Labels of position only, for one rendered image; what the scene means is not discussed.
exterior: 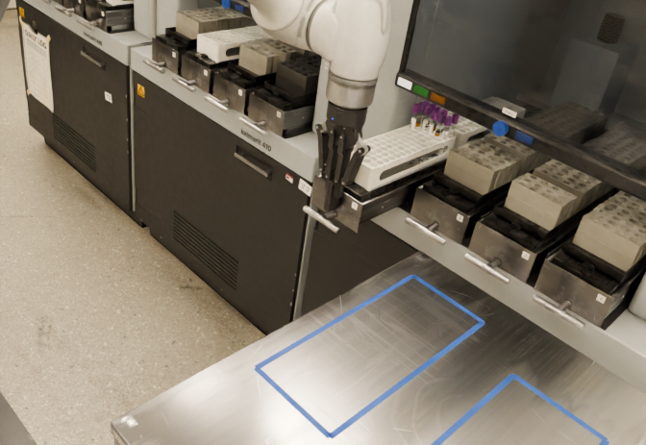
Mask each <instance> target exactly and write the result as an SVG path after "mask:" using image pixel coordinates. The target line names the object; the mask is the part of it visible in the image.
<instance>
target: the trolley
mask: <svg viewBox="0 0 646 445"><path fill-rule="evenodd" d="M111 433H112V435H113V437H114V445H646V394H645V393H644V392H642V391H641V390H639V389H637V388H636V387H634V386H633V385H631V384H630V383H627V382H626V381H624V380H623V379H621V378H620V377H618V376H616V375H615V374H613V373H612V372H610V371H609V370H608V369H606V368H605V367H603V366H602V365H600V364H599V363H597V362H595V361H594V360H592V359H591V358H589V357H587V356H585V355H584V354H582V353H581V352H579V351H578V350H576V349H574V348H573V347H571V346H570V345H568V344H567V343H565V342H563V341H562V340H560V339H559V338H557V337H556V336H554V335H552V334H550V333H549V332H547V331H546V330H544V329H542V328H541V327H539V326H538V325H536V324H535V323H534V322H532V321H531V320H529V319H528V318H526V317H524V316H523V315H521V314H520V313H518V312H517V311H515V310H513V309H511V308H510V307H508V306H507V305H505V304H503V303H502V302H500V301H499V300H497V299H496V298H494V297H492V296H491V295H489V294H488V293H486V292H485V291H483V290H481V289H480V288H478V287H477V286H475V285H474V284H471V283H470V282H468V281H467V280H466V279H465V278H463V277H461V276H460V275H458V274H457V273H455V272H454V271H452V270H450V269H449V268H447V267H446V266H444V265H443V264H441V263H439V262H438V261H436V260H434V259H433V258H431V257H429V256H428V255H426V254H425V253H423V252H422V251H419V252H417V253H415V254H413V255H411V256H410V257H408V258H406V259H404V260H402V261H400V262H398V263H396V264H394V265H392V266H391V267H389V268H387V269H386V270H384V271H383V272H381V273H379V274H377V275H375V276H374V277H372V278H370V279H368V280H366V281H364V282H363V283H361V284H358V285H356V286H355V287H353V288H351V289H349V290H347V291H346V292H344V293H342V294H340V295H338V296H336V297H335V298H334V299H332V300H330V301H328V302H327V303H325V304H323V305H321V306H319V307H318V308H316V309H313V310H311V311H309V312H308V313H306V314H304V315H302V316H300V317H299V318H297V319H295V320H293V321H291V322H290V323H288V324H286V325H284V326H282V327H281V328H280V329H278V330H276V331H274V332H272V333H271V334H268V335H266V336H264V337H263V338H261V339H259V340H257V341H255V342H253V343H252V344H250V345H248V346H246V347H244V348H243V349H241V350H239V351H237V352H235V353H234V354H232V355H230V356H228V357H226V358H224V359H222V360H221V361H219V362H217V363H216V364H214V365H212V366H210V367H208V368H207V369H205V370H203V371H201V372H199V373H197V374H196V375H194V376H192V377H190V378H188V379H187V380H185V381H183V382H181V383H179V384H177V385H175V386H173V387H171V388H169V389H168V390H166V391H164V392H163V393H161V394H160V395H158V396H156V397H154V398H152V399H151V400H149V401H147V402H145V403H143V404H141V405H140V406H138V407H136V408H133V409H132V410H130V411H128V412H126V413H124V414H123V415H121V416H119V417H117V418H115V419H113V420H112V421H111Z"/></svg>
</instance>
